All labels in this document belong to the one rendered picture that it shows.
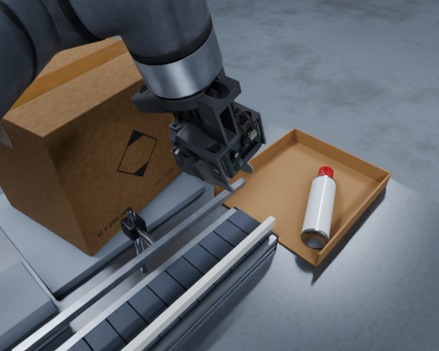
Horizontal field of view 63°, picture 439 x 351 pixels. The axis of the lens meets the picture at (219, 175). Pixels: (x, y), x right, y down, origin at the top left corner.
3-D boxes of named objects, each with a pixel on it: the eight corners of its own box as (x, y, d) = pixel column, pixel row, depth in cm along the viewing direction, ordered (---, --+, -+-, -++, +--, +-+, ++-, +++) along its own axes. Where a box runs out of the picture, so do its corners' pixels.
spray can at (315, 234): (306, 226, 65) (320, 159, 79) (295, 242, 69) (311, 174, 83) (333, 237, 64) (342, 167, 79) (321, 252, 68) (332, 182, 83)
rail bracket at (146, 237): (159, 296, 61) (145, 236, 50) (133, 271, 65) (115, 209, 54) (173, 283, 63) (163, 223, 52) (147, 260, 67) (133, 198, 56)
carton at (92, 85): (91, 258, 65) (42, 136, 47) (10, 206, 74) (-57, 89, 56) (188, 166, 84) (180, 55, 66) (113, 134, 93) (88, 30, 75)
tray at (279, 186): (316, 267, 65) (320, 255, 63) (214, 198, 79) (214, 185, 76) (386, 185, 82) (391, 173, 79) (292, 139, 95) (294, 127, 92)
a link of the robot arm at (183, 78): (112, 49, 31) (175, -4, 33) (134, 88, 35) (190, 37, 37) (168, 76, 27) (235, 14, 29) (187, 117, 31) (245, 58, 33)
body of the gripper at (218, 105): (227, 191, 40) (196, 120, 30) (175, 158, 44) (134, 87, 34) (268, 144, 42) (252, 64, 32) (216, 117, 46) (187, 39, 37)
